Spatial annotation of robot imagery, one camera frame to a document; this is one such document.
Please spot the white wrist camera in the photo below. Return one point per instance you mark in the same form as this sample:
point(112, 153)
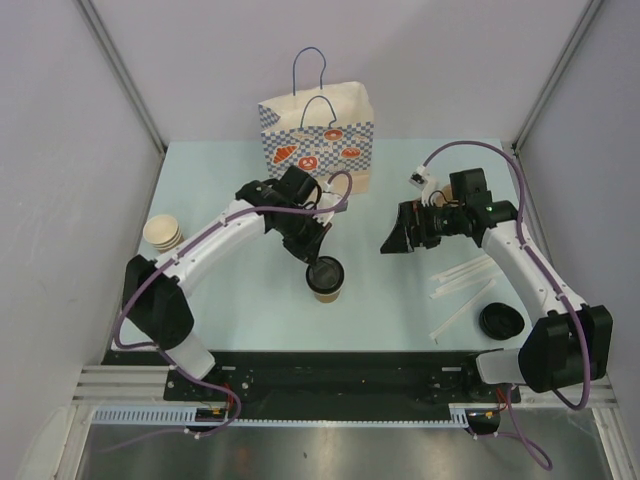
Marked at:
point(422, 179)
point(332, 202)

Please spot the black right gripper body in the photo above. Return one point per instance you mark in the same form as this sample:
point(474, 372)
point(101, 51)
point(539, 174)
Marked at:
point(435, 223)

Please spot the aluminium frame post left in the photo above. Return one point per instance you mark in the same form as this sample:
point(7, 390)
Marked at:
point(108, 48)

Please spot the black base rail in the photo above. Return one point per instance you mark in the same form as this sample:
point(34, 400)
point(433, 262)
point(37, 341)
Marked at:
point(343, 387)

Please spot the single black cup lid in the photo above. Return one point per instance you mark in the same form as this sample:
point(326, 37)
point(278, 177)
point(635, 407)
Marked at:
point(326, 276)

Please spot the aluminium frame post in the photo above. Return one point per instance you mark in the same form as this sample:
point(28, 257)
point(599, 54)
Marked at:
point(560, 67)
point(108, 48)

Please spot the stack of black cup lids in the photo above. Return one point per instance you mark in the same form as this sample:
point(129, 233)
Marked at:
point(500, 322)

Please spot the aluminium frame rail right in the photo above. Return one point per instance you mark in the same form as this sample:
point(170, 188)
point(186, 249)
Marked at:
point(614, 436)

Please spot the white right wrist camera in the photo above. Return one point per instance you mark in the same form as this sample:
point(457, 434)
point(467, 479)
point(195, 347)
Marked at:
point(422, 179)

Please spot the stack of brown paper cups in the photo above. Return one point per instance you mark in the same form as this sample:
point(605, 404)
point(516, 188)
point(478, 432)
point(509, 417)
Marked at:
point(163, 232)

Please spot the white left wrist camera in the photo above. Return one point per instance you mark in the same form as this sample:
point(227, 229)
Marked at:
point(332, 202)

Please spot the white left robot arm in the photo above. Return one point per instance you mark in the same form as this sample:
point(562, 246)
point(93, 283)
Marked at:
point(156, 292)

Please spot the single brown paper cup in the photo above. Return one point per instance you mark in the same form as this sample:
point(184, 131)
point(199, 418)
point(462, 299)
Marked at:
point(326, 295)

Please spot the white wrapped straw back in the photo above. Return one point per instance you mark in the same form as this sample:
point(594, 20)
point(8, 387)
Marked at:
point(462, 267)

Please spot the aluminium frame post right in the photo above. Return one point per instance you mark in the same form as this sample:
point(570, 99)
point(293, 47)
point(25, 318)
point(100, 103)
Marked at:
point(560, 67)

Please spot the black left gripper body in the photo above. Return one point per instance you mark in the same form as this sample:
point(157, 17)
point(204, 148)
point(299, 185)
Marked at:
point(300, 227)

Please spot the white wrapped straw front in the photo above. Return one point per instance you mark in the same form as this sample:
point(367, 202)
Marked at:
point(463, 309)

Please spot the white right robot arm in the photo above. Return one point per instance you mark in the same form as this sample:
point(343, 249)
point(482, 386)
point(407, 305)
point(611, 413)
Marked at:
point(569, 340)

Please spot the white wrapped straw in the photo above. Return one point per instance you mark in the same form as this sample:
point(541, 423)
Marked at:
point(463, 309)
point(448, 289)
point(462, 267)
point(466, 274)

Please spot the blue checkered paper bag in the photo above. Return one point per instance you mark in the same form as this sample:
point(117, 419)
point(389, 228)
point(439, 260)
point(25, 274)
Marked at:
point(322, 130)

